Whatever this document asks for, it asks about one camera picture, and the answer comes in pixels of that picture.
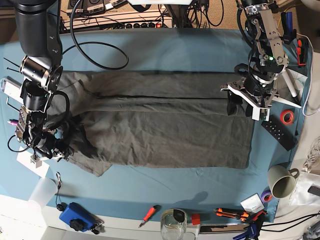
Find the red screwdriver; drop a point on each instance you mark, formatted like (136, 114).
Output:
(149, 214)

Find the glass jar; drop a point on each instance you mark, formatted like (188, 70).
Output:
(173, 224)

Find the pink tube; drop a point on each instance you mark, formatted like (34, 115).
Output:
(12, 122)

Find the small red cube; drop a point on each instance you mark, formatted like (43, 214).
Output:
(196, 219)

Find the black remote control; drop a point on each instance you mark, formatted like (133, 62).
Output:
(279, 132)

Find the metal allen key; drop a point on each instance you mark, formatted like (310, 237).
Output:
(10, 105)

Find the orange black clamp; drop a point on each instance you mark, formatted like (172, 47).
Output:
(302, 51)

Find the white small box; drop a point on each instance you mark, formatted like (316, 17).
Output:
(252, 204)

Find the purple tape roll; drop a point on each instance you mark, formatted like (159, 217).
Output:
(266, 196)

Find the white paper card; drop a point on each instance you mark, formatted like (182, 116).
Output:
(34, 164)

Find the white plastic case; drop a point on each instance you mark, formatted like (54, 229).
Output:
(11, 88)

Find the black zip ties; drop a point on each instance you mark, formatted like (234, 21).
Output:
(17, 67)

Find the white marker pen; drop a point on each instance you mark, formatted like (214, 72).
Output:
(290, 87)

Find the orange black utility knife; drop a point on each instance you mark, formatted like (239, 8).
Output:
(232, 213)

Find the translucent plastic cup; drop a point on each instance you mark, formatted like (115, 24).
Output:
(43, 192)

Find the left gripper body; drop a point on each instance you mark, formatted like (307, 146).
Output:
(261, 99)

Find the dark grey T-shirt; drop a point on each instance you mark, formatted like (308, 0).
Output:
(155, 120)

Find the blue clamp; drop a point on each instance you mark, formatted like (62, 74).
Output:
(253, 230)

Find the red tape roll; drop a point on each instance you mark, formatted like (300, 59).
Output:
(287, 117)

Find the blue box with knob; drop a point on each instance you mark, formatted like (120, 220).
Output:
(77, 218)

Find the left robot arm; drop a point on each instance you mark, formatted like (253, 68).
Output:
(266, 60)

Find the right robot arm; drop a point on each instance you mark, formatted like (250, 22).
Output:
(38, 27)

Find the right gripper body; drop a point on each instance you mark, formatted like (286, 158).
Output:
(48, 147)

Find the black power strip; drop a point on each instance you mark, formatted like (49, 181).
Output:
(138, 25)

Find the grey-green mug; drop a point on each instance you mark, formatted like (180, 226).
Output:
(281, 181)

